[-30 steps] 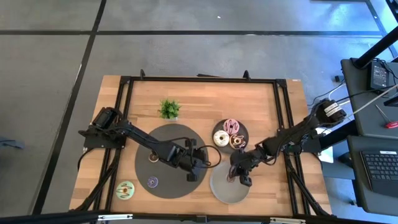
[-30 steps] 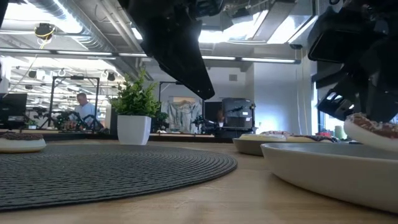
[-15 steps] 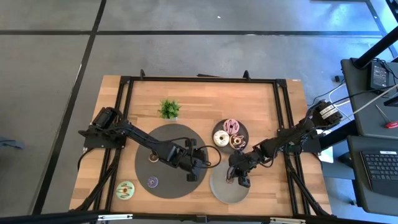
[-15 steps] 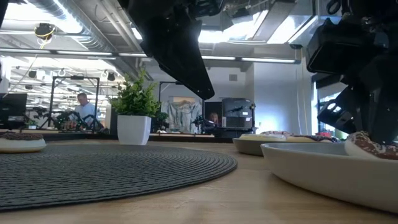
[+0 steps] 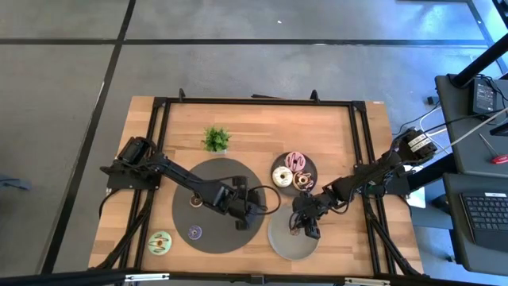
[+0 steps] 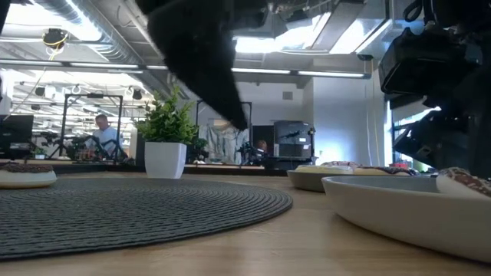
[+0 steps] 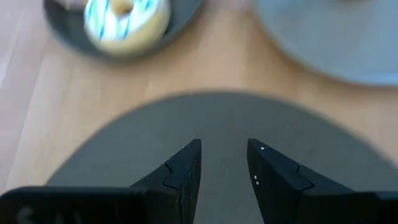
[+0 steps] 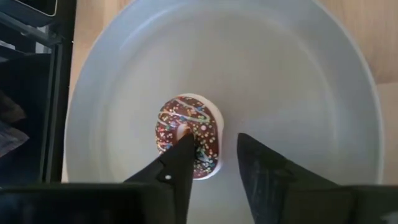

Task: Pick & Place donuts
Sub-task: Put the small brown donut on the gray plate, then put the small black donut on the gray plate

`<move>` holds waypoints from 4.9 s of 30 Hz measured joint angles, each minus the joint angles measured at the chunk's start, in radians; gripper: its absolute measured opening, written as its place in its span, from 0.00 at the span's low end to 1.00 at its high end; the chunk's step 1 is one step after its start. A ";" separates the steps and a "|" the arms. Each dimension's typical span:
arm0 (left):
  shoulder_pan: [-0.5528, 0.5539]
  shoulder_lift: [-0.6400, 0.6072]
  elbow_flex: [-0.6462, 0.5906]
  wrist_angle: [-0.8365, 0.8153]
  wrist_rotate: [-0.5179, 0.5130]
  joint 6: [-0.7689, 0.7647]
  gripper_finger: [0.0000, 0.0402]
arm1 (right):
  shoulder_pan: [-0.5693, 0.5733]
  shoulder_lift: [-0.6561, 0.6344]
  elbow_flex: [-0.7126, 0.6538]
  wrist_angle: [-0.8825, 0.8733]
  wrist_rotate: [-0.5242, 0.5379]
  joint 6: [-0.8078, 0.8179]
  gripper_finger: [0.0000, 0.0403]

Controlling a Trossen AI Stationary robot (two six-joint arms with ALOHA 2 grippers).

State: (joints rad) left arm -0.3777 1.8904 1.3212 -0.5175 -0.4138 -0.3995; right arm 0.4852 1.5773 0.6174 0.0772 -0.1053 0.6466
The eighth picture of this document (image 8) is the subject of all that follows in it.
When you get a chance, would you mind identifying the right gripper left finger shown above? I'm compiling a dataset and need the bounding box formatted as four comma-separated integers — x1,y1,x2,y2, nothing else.
123,133,197,224

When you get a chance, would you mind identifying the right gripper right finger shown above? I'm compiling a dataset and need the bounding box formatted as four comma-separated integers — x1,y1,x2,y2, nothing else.
236,133,340,224

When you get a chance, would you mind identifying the chocolate donut with colourful sprinkles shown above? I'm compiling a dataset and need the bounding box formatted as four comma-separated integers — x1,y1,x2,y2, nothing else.
154,93,224,180

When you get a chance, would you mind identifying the light grey round plate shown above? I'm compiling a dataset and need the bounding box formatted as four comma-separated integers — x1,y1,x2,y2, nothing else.
63,0,385,224

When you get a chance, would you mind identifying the black aluminium table frame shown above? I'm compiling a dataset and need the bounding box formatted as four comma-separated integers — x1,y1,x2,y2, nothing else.
0,0,77,187

